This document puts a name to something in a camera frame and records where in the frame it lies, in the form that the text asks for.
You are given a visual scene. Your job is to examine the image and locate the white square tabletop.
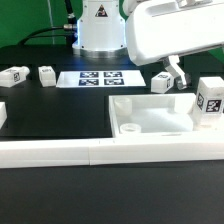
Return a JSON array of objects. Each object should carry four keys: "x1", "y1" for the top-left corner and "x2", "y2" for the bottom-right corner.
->
[{"x1": 109, "y1": 93, "x2": 224, "y2": 140}]

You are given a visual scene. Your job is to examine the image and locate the white front fence bar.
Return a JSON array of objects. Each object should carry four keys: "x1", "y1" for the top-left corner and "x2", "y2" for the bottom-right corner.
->
[{"x1": 0, "y1": 136, "x2": 224, "y2": 169}]

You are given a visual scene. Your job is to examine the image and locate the white left fence bar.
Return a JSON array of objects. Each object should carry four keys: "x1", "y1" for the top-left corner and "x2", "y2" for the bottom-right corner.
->
[{"x1": 0, "y1": 102, "x2": 7, "y2": 129}]

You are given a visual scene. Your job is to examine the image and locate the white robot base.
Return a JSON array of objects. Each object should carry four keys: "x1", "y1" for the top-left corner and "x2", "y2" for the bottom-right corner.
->
[{"x1": 72, "y1": 0, "x2": 127, "y2": 58}]

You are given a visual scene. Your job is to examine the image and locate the white fence bar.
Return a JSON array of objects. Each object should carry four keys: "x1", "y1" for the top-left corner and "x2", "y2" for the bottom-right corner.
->
[
  {"x1": 0, "y1": 136, "x2": 224, "y2": 169},
  {"x1": 0, "y1": 102, "x2": 7, "y2": 129}
]

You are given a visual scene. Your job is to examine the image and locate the black cable at base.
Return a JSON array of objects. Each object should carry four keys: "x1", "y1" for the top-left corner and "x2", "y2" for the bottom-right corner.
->
[{"x1": 17, "y1": 0, "x2": 78, "y2": 46}]

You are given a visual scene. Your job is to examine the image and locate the white sheet with tag markers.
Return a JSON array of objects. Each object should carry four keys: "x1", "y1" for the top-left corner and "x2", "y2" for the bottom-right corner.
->
[{"x1": 56, "y1": 70, "x2": 145, "y2": 88}]

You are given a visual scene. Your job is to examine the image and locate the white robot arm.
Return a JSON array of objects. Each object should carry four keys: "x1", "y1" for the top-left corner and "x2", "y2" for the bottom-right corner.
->
[{"x1": 123, "y1": 0, "x2": 224, "y2": 89}]

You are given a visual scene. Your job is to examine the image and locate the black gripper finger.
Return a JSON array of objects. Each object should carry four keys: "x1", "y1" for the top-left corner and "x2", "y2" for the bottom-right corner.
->
[{"x1": 163, "y1": 55, "x2": 191, "y2": 90}]

